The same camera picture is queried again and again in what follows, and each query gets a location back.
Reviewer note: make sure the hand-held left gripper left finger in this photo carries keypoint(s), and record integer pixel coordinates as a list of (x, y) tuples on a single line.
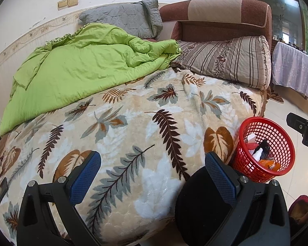
[(84, 174)]

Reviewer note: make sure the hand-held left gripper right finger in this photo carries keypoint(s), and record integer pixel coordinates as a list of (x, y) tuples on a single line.
[(220, 176)]

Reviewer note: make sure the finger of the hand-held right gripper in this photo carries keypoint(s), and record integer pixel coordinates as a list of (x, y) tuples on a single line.
[(297, 123)]

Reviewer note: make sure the red plastic mesh basket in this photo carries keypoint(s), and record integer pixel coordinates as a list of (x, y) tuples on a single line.
[(249, 170)]

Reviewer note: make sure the black plastic bag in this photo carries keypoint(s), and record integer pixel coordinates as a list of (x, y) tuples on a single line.
[(265, 146)]

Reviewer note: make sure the white spray bottle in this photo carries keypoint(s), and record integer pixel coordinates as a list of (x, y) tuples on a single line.
[(258, 155)]

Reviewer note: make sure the orange foil wrapper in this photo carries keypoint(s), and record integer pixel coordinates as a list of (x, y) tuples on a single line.
[(268, 164)]

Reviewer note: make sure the leaf print fleece blanket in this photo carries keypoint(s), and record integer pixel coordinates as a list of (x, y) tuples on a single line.
[(133, 123)]

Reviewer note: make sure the maroon slipper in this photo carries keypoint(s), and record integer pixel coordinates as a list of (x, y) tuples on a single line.
[(300, 205)]

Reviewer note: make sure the black mobile phone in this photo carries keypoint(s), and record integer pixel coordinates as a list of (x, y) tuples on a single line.
[(1, 193)]

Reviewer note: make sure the striped pillow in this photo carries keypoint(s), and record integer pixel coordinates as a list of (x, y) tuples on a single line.
[(225, 56)]

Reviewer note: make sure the green quilt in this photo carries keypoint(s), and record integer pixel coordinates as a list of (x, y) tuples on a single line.
[(79, 64)]

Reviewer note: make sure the wooden framed glass cabinet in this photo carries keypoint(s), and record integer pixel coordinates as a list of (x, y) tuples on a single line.
[(279, 10)]

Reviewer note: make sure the brown upholstered headboard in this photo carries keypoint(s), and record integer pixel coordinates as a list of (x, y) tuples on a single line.
[(215, 12)]

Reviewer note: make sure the grey quilted pillow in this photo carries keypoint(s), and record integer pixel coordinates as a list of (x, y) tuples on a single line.
[(123, 15)]

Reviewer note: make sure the yellowed wall switch plate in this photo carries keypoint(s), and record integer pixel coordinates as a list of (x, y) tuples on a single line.
[(63, 4), (73, 1)]

